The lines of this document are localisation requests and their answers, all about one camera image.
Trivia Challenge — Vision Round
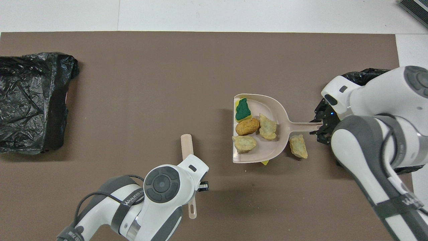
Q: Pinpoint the brown bread roll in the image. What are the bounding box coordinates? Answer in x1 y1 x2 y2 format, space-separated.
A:
235 117 260 136

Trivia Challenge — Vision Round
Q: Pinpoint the beige plastic dustpan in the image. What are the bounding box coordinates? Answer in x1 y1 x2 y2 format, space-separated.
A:
232 93 323 164

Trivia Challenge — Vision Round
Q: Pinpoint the pale cream foam chunk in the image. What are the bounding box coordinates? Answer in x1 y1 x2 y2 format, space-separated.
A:
289 134 308 159
259 113 278 140

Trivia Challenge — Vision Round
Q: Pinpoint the black bag lined bin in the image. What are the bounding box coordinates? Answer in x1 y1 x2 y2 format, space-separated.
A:
334 68 422 175
0 52 80 155

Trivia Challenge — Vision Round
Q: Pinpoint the green and yellow sponge piece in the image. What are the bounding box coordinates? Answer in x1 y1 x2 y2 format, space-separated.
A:
235 98 252 122

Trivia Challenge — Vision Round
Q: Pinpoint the beige hand brush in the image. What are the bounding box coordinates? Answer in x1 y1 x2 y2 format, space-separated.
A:
181 134 198 220

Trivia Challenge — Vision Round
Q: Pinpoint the dark ribbed device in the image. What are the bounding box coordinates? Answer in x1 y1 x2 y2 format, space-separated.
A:
399 0 428 29

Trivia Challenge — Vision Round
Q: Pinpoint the orange striped bread piece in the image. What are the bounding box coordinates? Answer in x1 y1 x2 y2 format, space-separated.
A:
232 135 257 154

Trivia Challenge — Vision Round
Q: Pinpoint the brown table mat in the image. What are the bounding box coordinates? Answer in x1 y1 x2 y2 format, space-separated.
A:
0 31 420 241

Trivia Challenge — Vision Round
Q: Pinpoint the left arm gripper cable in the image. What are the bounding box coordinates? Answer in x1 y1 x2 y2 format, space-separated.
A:
74 174 146 231

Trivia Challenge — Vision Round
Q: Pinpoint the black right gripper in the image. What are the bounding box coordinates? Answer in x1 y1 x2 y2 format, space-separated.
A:
309 99 340 145

